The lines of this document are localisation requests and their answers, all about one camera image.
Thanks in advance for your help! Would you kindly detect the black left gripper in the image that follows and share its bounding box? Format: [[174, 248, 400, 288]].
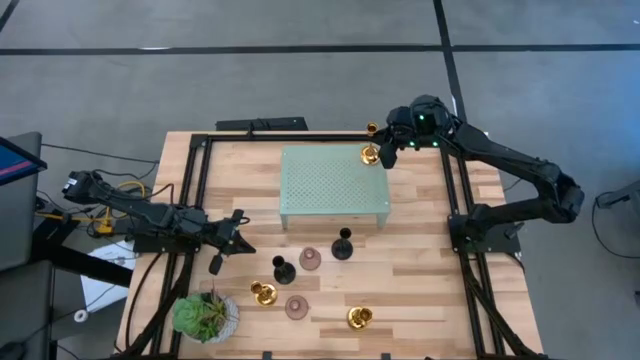
[[202, 209, 257, 276]]

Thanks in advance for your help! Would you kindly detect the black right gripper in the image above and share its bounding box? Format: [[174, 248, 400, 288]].
[[377, 105, 417, 170]]

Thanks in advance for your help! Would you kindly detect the gold metal candlestick holder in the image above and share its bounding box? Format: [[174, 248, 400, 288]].
[[346, 305, 374, 332], [249, 279, 279, 308], [359, 121, 381, 167]]

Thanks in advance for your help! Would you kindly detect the black metal candlestick holder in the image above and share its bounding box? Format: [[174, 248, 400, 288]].
[[271, 254, 297, 286], [330, 227, 355, 261]]

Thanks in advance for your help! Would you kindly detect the pink ribbed glass candle holder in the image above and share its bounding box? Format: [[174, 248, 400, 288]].
[[298, 246, 323, 272], [284, 294, 310, 321]]

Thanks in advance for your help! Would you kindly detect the green perforated metal shelf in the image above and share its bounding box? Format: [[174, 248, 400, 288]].
[[278, 143, 392, 231]]

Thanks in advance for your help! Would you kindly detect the green succulent in white pot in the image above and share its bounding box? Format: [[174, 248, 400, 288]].
[[172, 289, 241, 345]]

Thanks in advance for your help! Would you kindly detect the flat black box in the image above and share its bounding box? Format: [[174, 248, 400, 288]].
[[215, 116, 309, 133]]

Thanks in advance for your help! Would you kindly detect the white paper sheet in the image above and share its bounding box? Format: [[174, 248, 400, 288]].
[[79, 239, 137, 314]]

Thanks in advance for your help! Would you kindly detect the black stand beam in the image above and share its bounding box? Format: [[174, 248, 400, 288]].
[[29, 219, 134, 289]]

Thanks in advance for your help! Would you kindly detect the dark screen with blue display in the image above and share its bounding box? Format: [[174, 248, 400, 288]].
[[0, 135, 49, 187]]

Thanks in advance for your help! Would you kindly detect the black aluminium rail frame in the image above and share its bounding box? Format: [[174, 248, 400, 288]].
[[117, 130, 551, 360]]

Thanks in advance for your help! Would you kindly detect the yellow cable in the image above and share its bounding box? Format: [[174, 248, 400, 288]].
[[34, 179, 147, 236]]

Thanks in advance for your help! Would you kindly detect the black floor cable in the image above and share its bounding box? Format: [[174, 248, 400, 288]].
[[42, 143, 159, 165], [591, 192, 640, 261]]

